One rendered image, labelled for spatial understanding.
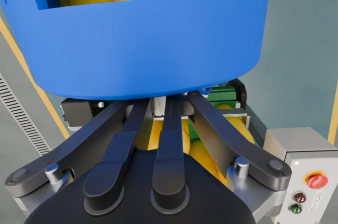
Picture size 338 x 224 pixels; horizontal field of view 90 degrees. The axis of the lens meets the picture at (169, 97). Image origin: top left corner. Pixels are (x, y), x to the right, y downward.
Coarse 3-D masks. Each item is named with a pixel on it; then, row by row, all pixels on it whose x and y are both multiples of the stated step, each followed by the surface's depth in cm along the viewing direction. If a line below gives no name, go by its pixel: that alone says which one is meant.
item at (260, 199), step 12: (228, 168) 8; (240, 168) 7; (228, 180) 8; (240, 180) 8; (252, 180) 7; (240, 192) 7; (252, 192) 7; (264, 192) 7; (276, 192) 7; (252, 204) 7; (264, 204) 7; (276, 204) 7
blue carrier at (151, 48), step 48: (0, 0) 13; (48, 0) 23; (144, 0) 10; (192, 0) 10; (240, 0) 12; (48, 48) 12; (96, 48) 11; (144, 48) 11; (192, 48) 11; (240, 48) 13; (96, 96) 12; (144, 96) 12
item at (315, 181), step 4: (312, 176) 32; (316, 176) 31; (320, 176) 31; (324, 176) 31; (308, 180) 32; (312, 180) 32; (316, 180) 31; (320, 180) 31; (324, 180) 31; (308, 184) 32; (312, 184) 32; (316, 184) 32; (320, 184) 32; (324, 184) 32; (312, 188) 32; (316, 188) 32
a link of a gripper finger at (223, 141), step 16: (192, 96) 14; (208, 112) 12; (208, 128) 11; (224, 128) 10; (208, 144) 11; (224, 144) 9; (240, 144) 9; (224, 160) 9; (256, 160) 8; (272, 160) 7; (224, 176) 10; (256, 176) 7; (272, 176) 7; (288, 176) 7; (272, 208) 7
